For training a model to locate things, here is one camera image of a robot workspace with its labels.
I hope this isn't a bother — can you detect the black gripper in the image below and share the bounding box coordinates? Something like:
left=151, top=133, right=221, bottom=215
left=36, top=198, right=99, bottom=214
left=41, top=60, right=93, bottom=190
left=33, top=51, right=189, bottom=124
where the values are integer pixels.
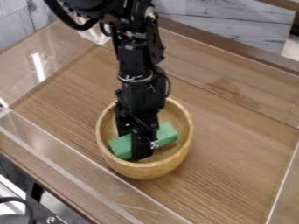
left=115, top=73, right=171, bottom=161

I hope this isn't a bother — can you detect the green rectangular block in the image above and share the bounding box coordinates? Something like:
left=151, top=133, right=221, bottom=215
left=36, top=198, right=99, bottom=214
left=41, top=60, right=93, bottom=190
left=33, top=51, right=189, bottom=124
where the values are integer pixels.
left=107, top=122, right=179, bottom=161

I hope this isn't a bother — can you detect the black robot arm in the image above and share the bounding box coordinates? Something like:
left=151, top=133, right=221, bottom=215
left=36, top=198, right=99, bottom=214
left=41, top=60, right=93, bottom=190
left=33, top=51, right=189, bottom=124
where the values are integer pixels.
left=44, top=0, right=171, bottom=161

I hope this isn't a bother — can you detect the brown wooden bowl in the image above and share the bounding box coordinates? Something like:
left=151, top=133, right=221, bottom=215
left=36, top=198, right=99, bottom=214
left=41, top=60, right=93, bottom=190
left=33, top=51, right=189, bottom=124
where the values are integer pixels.
left=96, top=98, right=193, bottom=179

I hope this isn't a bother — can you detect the black table leg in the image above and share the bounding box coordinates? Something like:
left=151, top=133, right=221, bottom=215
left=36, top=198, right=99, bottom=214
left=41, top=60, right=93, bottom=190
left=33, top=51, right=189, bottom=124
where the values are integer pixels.
left=28, top=182, right=44, bottom=202

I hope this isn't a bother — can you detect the black metal base bracket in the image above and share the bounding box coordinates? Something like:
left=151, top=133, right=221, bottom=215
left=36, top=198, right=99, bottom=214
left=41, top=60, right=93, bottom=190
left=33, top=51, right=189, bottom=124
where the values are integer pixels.
left=25, top=198, right=68, bottom=224

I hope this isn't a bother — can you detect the black cable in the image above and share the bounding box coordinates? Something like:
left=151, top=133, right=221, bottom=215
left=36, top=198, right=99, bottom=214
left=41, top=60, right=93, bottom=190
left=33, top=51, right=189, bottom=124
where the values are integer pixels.
left=0, top=195, right=40, bottom=224

